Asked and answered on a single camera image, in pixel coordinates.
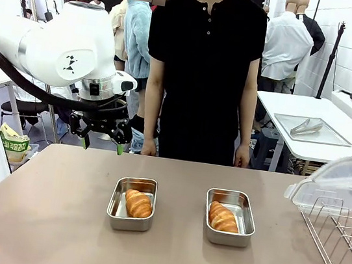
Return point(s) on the steel tongs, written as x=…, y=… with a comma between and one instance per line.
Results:
x=306, y=128

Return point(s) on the person's right forearm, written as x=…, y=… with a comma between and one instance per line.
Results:
x=151, y=109

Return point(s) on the beige shirt mannequin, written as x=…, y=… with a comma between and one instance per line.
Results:
x=119, y=19

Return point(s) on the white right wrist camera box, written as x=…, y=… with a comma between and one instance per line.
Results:
x=346, y=107

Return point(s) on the black tripod stand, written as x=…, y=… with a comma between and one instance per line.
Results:
x=331, y=58

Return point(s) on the black white jacket mannequin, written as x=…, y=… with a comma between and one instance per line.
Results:
x=316, y=33

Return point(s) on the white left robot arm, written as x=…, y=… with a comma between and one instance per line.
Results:
x=60, y=43

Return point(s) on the golden croissant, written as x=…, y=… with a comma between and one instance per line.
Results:
x=138, y=203
x=223, y=218

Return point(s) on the blue fleece mannequin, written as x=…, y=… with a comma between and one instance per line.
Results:
x=138, y=35

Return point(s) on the black stool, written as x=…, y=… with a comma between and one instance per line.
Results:
x=267, y=145

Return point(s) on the person's left hand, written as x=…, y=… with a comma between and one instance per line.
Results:
x=242, y=156

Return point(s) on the green snack bag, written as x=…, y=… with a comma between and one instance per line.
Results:
x=13, y=145

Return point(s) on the white side table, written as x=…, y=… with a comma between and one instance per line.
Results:
x=297, y=106

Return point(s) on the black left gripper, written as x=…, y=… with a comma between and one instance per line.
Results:
x=101, y=124

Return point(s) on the white desk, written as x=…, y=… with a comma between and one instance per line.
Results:
x=5, y=85

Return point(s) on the background person white shirt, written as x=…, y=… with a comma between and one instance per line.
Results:
x=29, y=13

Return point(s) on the person in black shirt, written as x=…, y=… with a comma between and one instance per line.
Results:
x=200, y=76

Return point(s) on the white shirt mannequin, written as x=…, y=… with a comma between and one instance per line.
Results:
x=286, y=45

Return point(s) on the perforated steel tray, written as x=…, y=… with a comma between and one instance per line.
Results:
x=326, y=138

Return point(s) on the person's left forearm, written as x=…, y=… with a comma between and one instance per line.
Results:
x=244, y=122

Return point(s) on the rectangular steel container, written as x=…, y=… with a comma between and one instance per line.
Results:
x=128, y=224
x=229, y=239

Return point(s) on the person's right hand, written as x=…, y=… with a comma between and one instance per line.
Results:
x=149, y=146

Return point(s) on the black office chair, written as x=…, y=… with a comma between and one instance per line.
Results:
x=25, y=107

